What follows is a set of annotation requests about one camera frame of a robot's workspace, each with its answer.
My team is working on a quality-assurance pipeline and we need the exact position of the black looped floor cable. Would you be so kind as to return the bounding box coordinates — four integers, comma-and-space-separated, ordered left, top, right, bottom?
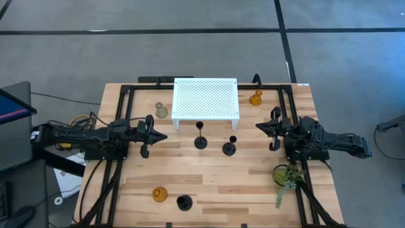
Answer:
373, 125, 405, 161

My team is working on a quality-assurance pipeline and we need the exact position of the grey equipment base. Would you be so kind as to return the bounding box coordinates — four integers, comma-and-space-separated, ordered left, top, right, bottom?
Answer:
376, 113, 405, 134

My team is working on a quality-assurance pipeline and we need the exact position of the black power strip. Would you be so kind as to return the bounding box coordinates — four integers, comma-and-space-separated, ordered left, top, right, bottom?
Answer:
137, 75, 194, 84

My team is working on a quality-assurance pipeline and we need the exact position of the yellow cable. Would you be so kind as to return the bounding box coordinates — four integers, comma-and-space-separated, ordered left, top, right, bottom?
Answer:
58, 113, 96, 150

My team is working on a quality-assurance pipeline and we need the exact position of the black metal table frame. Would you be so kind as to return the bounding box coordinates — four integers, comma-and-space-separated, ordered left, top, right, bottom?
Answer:
74, 82, 349, 228

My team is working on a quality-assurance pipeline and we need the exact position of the white paper sheet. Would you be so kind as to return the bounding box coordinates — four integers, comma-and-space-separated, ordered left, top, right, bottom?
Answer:
53, 151, 88, 199

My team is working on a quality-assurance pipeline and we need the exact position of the short black metal candlestick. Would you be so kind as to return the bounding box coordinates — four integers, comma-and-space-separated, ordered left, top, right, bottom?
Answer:
221, 136, 238, 156

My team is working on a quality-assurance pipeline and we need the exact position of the thin black floor cable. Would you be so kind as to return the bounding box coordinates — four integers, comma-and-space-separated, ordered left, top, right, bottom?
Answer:
30, 91, 101, 105

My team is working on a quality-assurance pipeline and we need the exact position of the black keyboard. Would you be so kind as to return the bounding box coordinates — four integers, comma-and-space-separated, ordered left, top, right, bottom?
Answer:
0, 182, 10, 221

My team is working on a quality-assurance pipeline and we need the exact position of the potted green succulent plant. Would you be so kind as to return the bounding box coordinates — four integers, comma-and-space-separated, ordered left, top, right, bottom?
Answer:
272, 163, 307, 210

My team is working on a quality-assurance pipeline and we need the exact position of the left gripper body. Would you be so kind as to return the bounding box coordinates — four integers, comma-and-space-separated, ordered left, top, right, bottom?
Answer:
136, 114, 156, 159

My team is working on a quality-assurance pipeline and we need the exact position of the thick black cable bundle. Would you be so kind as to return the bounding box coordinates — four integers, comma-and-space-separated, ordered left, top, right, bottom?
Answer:
78, 160, 105, 222

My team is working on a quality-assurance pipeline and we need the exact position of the black stand crossbar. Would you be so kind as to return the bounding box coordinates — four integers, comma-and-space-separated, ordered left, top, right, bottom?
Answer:
31, 147, 87, 178

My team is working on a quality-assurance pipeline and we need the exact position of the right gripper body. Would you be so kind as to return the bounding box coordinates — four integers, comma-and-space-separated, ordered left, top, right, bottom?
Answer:
268, 106, 292, 152

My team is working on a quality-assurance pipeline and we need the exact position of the white perforated metal shelf riser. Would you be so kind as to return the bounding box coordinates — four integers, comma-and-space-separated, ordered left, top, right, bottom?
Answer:
171, 77, 240, 131

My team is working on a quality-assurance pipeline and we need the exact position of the black computer mouse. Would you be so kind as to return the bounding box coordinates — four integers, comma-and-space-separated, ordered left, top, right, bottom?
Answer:
3, 205, 35, 228

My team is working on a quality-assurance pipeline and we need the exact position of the amber glass candle holder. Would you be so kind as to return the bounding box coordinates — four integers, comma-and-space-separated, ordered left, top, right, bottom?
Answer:
151, 186, 168, 203
249, 89, 263, 107

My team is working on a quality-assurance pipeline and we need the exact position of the dark grey side desk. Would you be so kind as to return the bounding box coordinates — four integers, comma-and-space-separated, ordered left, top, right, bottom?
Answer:
0, 81, 50, 228

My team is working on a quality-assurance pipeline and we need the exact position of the monitor with blue screen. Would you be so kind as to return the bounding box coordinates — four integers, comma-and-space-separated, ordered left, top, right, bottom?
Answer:
0, 87, 38, 126

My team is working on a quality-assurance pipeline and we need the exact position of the clear glass candle holder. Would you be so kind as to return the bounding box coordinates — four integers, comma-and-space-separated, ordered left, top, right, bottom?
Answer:
154, 101, 169, 120

